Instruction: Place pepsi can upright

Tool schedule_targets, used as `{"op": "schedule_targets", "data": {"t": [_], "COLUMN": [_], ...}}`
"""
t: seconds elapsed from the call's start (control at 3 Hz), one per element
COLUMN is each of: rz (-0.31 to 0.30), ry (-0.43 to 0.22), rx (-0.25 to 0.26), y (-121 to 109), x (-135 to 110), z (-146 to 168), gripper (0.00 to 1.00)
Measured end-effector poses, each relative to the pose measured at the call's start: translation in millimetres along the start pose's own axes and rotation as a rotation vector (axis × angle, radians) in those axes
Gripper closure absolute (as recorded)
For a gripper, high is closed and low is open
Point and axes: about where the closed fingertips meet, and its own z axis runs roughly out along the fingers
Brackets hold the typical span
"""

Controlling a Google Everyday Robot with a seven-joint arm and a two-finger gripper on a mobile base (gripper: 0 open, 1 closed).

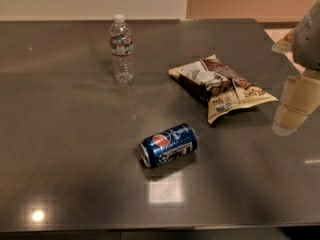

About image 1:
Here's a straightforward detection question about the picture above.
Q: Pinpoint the clear plastic water bottle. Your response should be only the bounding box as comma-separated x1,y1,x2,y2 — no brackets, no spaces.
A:
109,14,134,83

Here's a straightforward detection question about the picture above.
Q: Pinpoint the brown white snack bag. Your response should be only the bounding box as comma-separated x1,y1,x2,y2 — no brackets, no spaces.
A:
168,55,277,124

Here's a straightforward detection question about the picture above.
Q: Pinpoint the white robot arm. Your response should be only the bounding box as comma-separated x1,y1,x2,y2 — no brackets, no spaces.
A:
271,0,320,70

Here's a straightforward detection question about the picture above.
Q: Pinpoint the blue pepsi can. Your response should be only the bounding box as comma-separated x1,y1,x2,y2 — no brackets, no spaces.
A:
139,123,198,168

